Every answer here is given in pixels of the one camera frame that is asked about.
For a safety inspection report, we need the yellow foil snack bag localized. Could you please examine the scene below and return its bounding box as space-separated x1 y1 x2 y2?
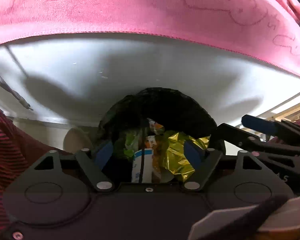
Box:
160 133 210 182

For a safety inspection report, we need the green silver wrapper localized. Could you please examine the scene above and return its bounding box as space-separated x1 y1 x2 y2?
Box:
123 130 142 159

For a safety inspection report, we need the torn orange cardboard box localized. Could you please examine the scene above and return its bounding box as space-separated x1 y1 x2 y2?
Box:
131 135 164 183

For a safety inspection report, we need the black trash bin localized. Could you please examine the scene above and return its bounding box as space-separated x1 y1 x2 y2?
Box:
96 87 217 184

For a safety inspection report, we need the colourful small snack packet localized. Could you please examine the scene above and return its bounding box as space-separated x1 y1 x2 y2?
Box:
148 119 164 135

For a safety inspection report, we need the pink bunny print towel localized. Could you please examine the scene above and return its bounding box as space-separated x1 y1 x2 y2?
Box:
0 0 300 76

